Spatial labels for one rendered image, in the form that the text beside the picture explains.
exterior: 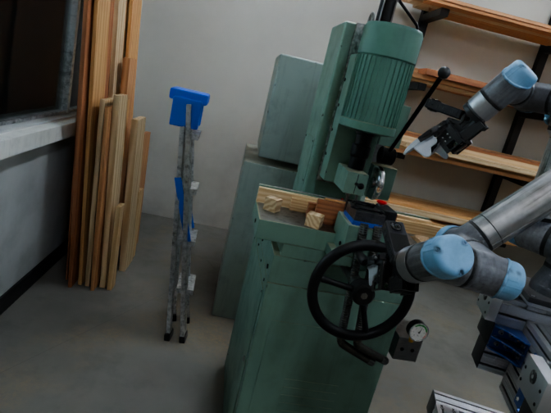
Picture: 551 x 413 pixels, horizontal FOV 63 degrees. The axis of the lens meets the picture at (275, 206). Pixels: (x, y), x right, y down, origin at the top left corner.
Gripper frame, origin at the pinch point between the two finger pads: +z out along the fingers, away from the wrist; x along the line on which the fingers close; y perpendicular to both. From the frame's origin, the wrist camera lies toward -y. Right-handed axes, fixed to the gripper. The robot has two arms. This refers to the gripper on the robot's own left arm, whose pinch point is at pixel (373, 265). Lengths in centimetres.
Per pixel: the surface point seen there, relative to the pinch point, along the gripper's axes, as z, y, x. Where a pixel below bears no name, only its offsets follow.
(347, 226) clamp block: 11.5, -11.5, -3.8
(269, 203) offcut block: 28.2, -18.6, -23.6
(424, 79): 158, -163, 90
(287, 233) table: 22.5, -9.0, -17.9
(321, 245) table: 23.3, -7.5, -7.1
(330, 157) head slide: 33, -40, -5
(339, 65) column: 26, -70, -7
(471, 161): 170, -115, 135
